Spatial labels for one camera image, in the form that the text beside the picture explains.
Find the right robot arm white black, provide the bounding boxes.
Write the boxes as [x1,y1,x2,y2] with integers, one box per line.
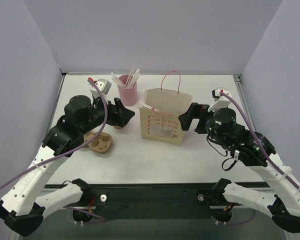
[178,103,300,233]

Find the purple cable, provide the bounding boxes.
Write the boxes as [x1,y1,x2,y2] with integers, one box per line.
[0,77,109,223]
[219,91,300,238]

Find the white wrapped straws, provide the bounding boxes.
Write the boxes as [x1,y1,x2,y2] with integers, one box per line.
[111,66,140,89]

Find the pink cream paper gift bag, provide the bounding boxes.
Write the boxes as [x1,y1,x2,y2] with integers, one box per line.
[139,70,193,146]

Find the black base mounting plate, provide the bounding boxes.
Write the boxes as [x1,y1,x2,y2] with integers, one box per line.
[71,183,229,220]

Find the pink straw holder cup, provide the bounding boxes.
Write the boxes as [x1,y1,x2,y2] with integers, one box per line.
[117,83,138,107]

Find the stack of brown paper cups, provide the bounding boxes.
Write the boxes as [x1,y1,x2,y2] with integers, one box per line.
[113,125,123,130]

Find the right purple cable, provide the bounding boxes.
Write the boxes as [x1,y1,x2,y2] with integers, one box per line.
[219,91,300,238]

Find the single white straw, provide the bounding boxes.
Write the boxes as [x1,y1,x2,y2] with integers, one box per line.
[139,102,159,113]

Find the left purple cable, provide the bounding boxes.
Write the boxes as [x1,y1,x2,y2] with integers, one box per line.
[0,77,109,223]

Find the brown pulp cup carriers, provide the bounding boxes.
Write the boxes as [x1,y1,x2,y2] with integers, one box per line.
[85,132,113,154]

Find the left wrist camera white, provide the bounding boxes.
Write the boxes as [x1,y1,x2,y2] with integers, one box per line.
[87,77,112,101]

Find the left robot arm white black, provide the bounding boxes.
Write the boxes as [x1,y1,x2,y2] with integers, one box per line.
[0,95,135,237]

